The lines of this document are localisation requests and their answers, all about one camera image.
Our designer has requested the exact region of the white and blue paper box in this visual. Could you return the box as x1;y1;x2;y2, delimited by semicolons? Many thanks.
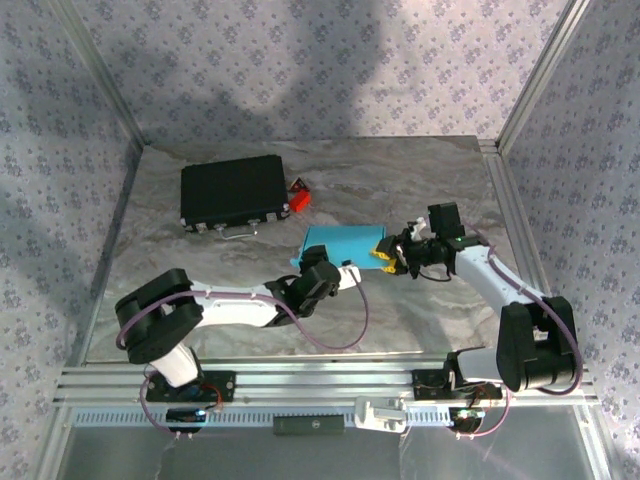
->
289;224;389;274

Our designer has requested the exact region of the aluminium rail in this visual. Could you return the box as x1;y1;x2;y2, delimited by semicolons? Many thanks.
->
479;139;586;366
74;139;146;366

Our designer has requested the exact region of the aluminium left corner post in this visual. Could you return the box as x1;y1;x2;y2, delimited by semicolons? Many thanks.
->
49;0;151;146

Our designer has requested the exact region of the black briefcase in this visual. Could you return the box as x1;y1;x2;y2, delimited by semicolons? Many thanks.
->
179;153;291;242

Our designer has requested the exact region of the black controller board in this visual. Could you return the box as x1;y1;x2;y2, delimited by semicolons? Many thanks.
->
166;407;207;434
447;407;486;434

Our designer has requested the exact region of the dark grey rectangular box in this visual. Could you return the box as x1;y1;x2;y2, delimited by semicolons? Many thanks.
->
273;414;346;436

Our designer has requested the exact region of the aluminium right corner post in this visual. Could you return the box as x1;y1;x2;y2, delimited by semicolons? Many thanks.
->
497;0;594;151

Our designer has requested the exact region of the black left controller board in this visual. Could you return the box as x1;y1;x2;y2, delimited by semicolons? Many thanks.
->
166;407;207;434

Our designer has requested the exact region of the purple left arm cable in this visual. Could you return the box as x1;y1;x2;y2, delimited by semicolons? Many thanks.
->
115;272;371;441

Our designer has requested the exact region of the aluminium front rail frame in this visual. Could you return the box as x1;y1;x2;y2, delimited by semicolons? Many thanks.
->
52;358;599;407

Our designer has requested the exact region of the shiny metal lower panel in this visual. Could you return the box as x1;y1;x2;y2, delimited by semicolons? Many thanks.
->
54;424;604;480

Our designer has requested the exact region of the grey slotted cable duct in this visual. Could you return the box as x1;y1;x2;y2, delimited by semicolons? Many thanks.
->
72;407;451;429

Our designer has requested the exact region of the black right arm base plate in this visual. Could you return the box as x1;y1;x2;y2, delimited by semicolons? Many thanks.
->
412;368;504;401

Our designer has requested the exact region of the aluminium right side rail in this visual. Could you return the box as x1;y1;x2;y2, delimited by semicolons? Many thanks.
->
479;139;586;366

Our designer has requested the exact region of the aluminium corner post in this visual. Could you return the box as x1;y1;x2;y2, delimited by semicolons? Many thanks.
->
49;0;151;146
497;0;594;151

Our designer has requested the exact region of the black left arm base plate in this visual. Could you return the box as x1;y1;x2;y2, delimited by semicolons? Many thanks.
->
144;370;237;404

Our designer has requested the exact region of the aluminium left side rail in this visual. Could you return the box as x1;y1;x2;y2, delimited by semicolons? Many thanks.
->
74;139;146;366

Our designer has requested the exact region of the black right controller board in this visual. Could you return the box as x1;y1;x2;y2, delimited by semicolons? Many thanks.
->
447;407;486;434

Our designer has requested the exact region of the white plastic bracket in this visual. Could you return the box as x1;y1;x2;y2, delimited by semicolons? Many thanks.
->
353;396;409;434

